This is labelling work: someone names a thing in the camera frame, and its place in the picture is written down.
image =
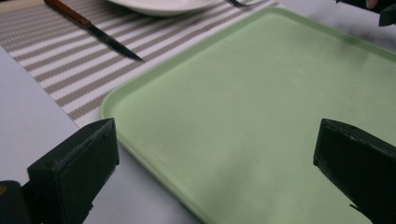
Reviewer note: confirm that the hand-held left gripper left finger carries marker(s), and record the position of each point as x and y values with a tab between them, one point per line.
71	168

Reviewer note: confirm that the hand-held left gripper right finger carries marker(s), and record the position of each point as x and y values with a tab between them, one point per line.
358	161

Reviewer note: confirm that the striped beige placemat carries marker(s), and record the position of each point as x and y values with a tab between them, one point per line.
81	62

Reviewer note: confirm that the light green plastic tray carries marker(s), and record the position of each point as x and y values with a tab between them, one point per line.
249	118

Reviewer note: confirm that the metal fork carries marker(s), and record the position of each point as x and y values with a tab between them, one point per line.
235	3

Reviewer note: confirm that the white plate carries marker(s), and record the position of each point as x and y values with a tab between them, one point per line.
162	6

